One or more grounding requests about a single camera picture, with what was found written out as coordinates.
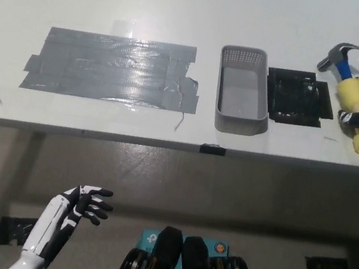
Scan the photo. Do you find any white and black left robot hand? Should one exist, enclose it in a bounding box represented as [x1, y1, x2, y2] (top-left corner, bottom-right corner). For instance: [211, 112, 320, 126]
[19, 177, 116, 269]

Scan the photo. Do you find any blue-handled hammer with yellow wrap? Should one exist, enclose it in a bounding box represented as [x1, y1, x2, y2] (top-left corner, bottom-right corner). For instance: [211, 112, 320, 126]
[304, 39, 359, 157]

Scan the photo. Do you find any black and teal robot body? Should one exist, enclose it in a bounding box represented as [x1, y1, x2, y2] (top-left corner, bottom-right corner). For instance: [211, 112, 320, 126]
[113, 219, 265, 269]

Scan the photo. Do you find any grey perforated plastic basket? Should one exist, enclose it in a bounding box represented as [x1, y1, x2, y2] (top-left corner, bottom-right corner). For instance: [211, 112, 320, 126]
[209, 42, 280, 139]

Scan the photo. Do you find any grey duct tape patch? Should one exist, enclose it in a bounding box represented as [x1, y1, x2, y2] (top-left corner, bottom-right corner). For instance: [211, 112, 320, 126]
[17, 21, 207, 115]

